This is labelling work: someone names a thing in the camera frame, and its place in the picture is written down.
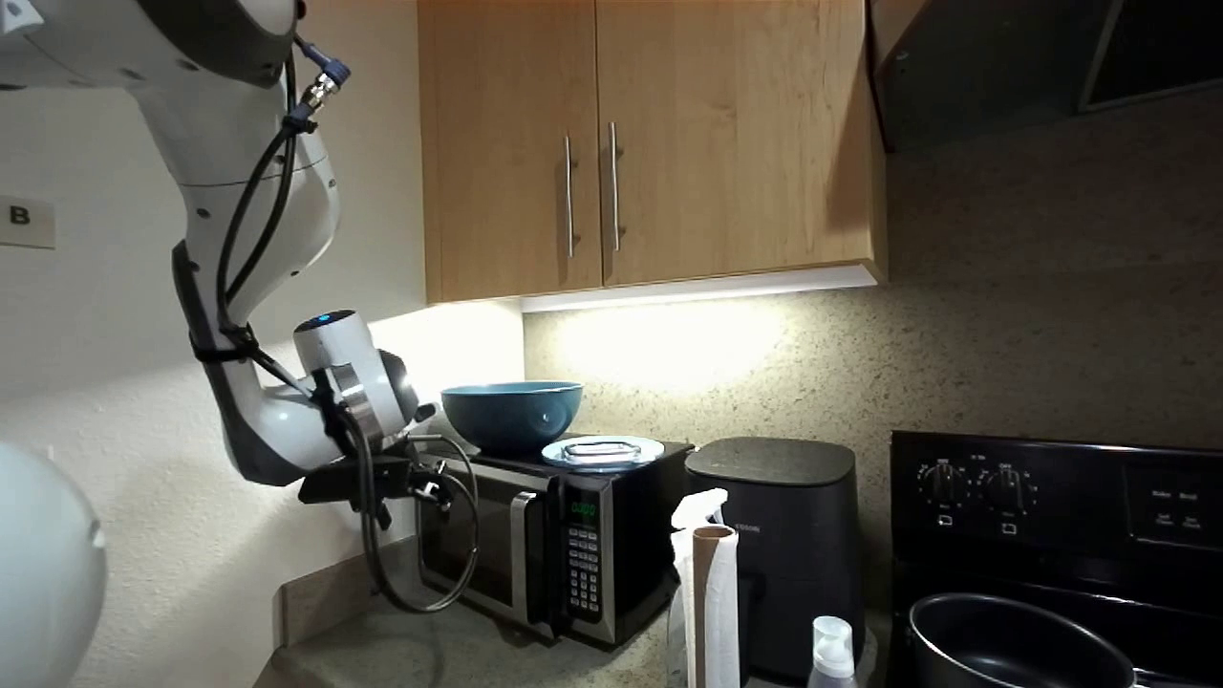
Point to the blue rimmed plate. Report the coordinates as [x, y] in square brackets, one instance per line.
[600, 451]

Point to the right cabinet handle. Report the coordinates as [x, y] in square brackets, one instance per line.
[614, 184]

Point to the range hood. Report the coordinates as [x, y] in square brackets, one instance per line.
[980, 65]

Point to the left cabinet handle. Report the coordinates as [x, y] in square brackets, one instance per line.
[566, 201]

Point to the wooden upper cabinet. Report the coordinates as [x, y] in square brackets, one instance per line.
[750, 147]

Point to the silver microwave oven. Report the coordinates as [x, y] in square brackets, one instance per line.
[608, 543]

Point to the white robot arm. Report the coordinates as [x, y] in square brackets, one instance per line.
[233, 129]

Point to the paper towel roll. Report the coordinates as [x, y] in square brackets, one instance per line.
[703, 558]

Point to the black frying pan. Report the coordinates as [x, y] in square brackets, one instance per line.
[974, 640]

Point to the cabinet handle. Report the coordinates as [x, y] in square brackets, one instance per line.
[614, 184]
[566, 201]

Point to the black air fryer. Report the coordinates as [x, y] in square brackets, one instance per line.
[792, 501]

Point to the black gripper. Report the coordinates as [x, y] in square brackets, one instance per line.
[397, 470]

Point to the blue mixing bowl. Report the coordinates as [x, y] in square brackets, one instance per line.
[508, 419]

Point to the black electric stove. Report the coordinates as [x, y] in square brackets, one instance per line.
[1115, 535]

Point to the wall light switch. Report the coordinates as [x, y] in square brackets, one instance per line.
[25, 223]

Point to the clear spray bottle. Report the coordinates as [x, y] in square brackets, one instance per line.
[829, 654]

